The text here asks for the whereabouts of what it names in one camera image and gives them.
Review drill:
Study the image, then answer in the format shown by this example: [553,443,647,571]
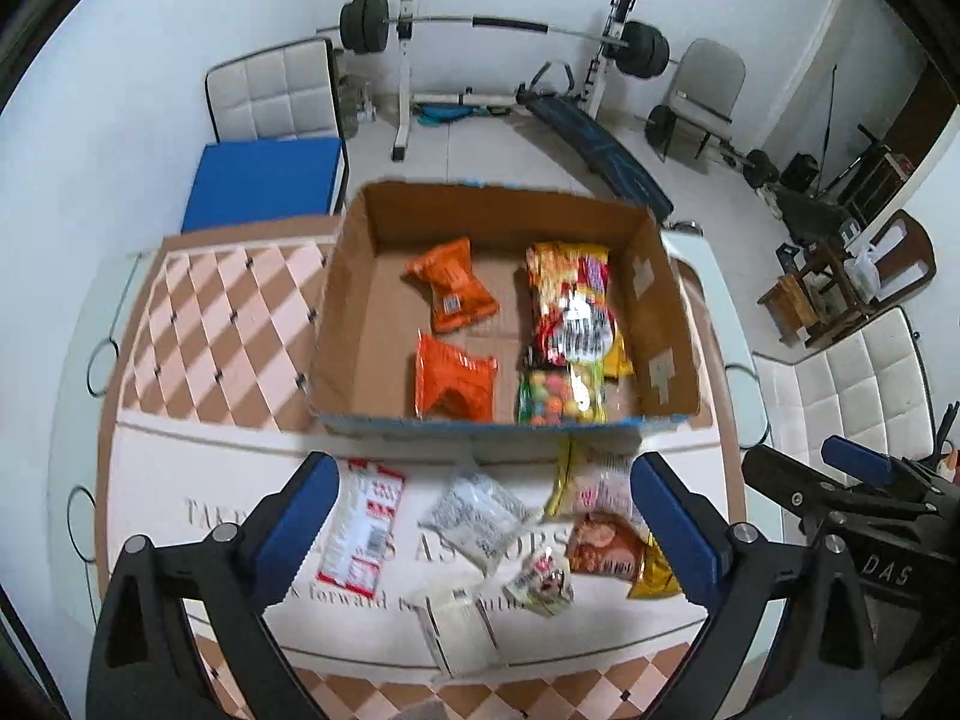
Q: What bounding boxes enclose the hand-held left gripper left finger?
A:
[86,451,342,720]

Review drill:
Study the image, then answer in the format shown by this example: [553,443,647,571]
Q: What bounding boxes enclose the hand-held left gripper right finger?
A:
[630,453,878,720]

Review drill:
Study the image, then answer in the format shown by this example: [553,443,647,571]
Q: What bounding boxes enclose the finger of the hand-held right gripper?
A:
[742,446,940,535]
[821,435,959,500]

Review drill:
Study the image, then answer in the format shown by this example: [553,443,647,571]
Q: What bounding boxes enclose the red triangular snack packet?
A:
[566,511,652,580]

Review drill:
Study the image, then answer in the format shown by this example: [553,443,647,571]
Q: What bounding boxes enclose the yellow snack packet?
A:
[544,439,638,522]

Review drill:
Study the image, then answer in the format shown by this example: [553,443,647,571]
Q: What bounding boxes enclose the printed cardboard box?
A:
[309,178,702,437]

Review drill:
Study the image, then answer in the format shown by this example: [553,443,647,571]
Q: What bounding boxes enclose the clear bag of white snacks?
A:
[418,469,541,578]

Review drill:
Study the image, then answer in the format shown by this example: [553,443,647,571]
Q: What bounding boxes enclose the gold snack packet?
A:
[626,536,682,601]

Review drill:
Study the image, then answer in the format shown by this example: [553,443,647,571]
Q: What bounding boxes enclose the white red-label snack packet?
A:
[315,459,407,590]

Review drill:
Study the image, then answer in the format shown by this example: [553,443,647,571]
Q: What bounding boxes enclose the white tufted sofa chair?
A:
[754,307,938,466]

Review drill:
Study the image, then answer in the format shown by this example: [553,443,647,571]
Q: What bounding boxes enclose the small white printed packet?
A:
[504,546,575,618]

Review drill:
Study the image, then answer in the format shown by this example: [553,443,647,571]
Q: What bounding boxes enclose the wooden stool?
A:
[757,274,820,346]

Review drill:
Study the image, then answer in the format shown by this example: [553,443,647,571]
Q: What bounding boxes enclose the colourful candy ball bag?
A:
[516,364,608,425]

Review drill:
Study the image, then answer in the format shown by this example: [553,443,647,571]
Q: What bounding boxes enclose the white plastic bag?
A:
[847,244,882,293]

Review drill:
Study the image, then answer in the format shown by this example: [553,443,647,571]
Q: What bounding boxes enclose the plain white snack packet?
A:
[416,589,500,680]

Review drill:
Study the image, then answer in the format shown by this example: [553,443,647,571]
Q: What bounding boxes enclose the wooden chair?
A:
[802,210,938,350]

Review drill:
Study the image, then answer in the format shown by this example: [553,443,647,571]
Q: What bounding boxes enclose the orange snack packet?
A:
[405,237,501,335]
[415,332,500,422]

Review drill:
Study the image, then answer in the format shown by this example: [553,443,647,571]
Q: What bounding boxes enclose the checkered table cover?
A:
[97,214,751,720]

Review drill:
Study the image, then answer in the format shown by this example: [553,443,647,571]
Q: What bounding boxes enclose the red black snack packet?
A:
[525,292,635,380]

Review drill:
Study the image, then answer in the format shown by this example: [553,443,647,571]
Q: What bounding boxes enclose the black exercise equipment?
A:
[772,127,923,241]

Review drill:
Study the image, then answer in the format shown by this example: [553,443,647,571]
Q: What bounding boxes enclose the colourful striped snack packet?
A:
[525,241,612,310]

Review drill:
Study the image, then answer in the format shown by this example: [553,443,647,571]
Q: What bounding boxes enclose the black dumbbell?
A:
[646,105,781,188]

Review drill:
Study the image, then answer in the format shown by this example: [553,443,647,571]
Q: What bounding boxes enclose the blue seat cushion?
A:
[180,139,346,235]

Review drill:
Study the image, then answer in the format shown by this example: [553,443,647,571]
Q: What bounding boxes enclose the dark blue weight bench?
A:
[517,60,674,218]

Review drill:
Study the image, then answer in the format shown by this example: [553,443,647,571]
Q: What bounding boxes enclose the grey chair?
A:
[664,39,747,162]

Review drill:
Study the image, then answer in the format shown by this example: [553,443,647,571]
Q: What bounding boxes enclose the grey weight plates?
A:
[334,75,376,128]

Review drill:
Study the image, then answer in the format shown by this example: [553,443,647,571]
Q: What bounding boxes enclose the white barbell rack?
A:
[390,0,646,162]

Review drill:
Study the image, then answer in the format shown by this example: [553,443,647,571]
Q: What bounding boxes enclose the barbell with black plates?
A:
[339,0,670,80]

